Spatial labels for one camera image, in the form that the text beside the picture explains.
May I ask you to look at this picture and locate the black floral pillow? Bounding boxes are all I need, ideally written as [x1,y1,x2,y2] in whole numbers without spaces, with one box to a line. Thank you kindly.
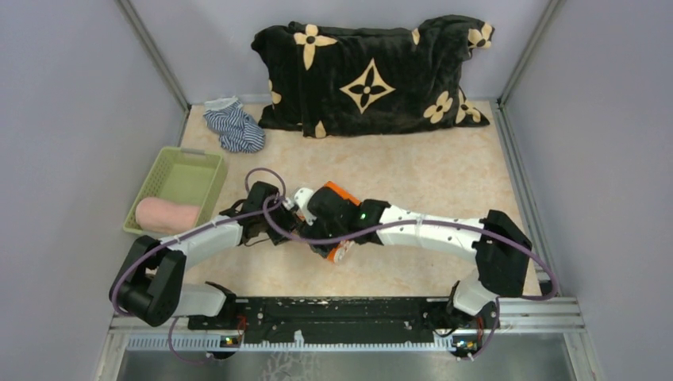
[251,15,494,139]

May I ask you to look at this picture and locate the orange white towel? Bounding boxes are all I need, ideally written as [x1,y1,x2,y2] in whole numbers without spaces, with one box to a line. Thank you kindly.
[294,181,363,264]

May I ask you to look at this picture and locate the blue striped cloth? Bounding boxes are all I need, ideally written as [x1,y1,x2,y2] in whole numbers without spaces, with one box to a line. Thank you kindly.
[203,97,266,153]

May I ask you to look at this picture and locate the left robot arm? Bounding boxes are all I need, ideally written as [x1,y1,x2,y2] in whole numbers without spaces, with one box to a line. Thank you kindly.
[109,181,300,329]

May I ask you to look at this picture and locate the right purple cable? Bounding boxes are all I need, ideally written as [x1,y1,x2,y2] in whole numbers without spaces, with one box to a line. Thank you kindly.
[261,195,560,360]

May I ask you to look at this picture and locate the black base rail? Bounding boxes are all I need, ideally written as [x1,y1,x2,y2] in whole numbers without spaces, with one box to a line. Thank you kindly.
[189,295,501,348]

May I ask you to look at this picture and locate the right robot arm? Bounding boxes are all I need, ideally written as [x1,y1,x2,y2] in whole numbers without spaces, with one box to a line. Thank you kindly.
[290,183,531,328]

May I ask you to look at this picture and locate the pink towel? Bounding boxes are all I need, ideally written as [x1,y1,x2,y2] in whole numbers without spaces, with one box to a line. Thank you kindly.
[135,197,200,235]

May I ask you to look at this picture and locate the green plastic basket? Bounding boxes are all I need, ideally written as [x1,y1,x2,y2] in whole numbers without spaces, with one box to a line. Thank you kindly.
[122,146,228,237]

